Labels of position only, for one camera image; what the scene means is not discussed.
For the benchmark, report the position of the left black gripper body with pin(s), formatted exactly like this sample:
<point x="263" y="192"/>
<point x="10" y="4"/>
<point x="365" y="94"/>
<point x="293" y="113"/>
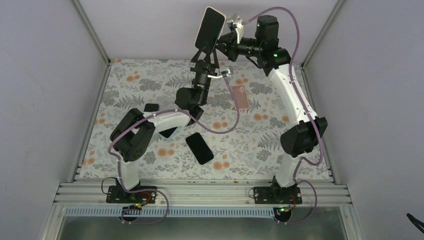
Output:
<point x="198" y="69"/>

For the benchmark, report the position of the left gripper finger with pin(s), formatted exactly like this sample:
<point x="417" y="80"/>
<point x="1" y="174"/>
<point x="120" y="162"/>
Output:
<point x="200" y="57"/>
<point x="213" y="59"/>

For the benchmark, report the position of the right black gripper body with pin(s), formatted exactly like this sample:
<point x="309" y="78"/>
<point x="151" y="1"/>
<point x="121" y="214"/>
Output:
<point x="233" y="55"/>

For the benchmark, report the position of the phone with beige case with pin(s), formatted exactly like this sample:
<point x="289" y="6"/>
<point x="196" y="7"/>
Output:
<point x="210" y="29"/>

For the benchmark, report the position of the pink phone case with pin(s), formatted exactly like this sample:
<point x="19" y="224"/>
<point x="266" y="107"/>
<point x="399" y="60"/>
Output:
<point x="241" y="97"/>

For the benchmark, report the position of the dark blue phone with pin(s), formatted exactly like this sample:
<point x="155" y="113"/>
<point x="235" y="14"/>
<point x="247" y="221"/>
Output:
<point x="151" y="108"/>

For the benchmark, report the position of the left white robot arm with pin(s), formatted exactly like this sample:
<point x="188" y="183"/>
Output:
<point x="131" y="138"/>

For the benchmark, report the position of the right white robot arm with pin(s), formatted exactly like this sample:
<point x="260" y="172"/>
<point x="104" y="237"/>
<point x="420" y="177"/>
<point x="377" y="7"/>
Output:
<point x="306" y="128"/>

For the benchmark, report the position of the phone in light blue case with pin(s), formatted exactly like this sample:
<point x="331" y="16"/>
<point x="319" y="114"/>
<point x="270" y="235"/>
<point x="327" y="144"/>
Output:
<point x="168" y="133"/>

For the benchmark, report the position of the black phone centre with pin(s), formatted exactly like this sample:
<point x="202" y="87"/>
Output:
<point x="199" y="148"/>

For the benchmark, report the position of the floral patterned table mat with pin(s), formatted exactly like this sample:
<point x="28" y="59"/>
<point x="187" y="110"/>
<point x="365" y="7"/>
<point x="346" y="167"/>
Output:
<point x="246" y="144"/>

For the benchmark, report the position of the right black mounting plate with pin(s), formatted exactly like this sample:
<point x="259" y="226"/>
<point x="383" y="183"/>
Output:
<point x="263" y="195"/>

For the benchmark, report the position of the black mounting plate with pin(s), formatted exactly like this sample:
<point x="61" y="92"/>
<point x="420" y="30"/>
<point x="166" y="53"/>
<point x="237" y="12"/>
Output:
<point x="130" y="195"/>
<point x="263" y="195"/>

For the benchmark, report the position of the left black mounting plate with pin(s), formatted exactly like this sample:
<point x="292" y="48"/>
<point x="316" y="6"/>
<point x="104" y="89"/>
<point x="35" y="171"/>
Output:
<point x="130" y="195"/>

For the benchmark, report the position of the black object at corner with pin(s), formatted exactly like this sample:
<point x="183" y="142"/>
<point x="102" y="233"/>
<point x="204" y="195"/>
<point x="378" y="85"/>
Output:
<point x="416" y="222"/>

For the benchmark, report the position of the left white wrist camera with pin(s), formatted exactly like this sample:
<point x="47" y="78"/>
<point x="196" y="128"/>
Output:
<point x="221" y="74"/>

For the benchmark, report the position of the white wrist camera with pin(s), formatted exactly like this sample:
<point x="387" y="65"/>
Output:
<point x="235" y="24"/>
<point x="221" y="74"/>

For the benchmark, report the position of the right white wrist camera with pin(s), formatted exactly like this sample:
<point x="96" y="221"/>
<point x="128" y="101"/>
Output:
<point x="235" y="24"/>

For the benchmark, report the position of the aluminium rail base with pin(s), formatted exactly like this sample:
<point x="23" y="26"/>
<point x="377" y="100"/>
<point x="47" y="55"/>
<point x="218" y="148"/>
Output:
<point x="184" y="198"/>

